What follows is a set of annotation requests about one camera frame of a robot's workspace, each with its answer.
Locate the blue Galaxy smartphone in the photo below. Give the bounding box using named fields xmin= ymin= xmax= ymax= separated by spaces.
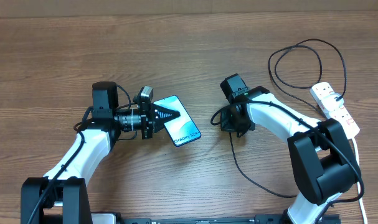
xmin=154 ymin=95 xmax=201 ymax=147

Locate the white power strip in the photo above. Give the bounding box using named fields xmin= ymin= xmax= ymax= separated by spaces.
xmin=309 ymin=82 xmax=360 ymax=139

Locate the black USB charging cable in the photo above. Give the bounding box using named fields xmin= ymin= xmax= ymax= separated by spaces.
xmin=228 ymin=38 xmax=347 ymax=198

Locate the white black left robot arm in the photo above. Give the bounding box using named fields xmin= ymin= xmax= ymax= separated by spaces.
xmin=21 ymin=82 xmax=181 ymax=223

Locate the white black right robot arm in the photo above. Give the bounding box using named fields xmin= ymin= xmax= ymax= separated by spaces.
xmin=217 ymin=74 xmax=364 ymax=223

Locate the white charger plug adapter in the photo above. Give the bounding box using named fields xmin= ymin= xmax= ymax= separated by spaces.
xmin=319 ymin=93 xmax=344 ymax=113

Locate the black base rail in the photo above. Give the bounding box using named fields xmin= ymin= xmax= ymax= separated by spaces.
xmin=88 ymin=212 xmax=342 ymax=224

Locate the white power strip cord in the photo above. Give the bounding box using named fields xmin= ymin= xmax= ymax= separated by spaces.
xmin=351 ymin=137 xmax=368 ymax=224

